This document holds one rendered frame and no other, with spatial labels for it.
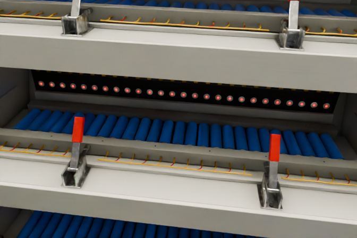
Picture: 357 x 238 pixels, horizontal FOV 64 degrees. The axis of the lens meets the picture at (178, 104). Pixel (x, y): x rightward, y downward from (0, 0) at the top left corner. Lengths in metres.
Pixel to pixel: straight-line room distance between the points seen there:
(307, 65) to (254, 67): 0.06
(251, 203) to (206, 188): 0.06
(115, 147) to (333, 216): 0.31
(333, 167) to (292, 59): 0.18
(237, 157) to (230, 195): 0.06
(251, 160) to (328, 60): 0.17
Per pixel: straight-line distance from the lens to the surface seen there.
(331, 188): 0.46
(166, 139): 0.46
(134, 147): 0.44
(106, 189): 0.41
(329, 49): 0.39
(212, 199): 0.40
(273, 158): 0.39
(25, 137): 0.50
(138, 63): 0.36
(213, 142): 0.46
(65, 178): 0.43
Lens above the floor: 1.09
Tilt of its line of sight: 9 degrees down
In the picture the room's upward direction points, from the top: 4 degrees clockwise
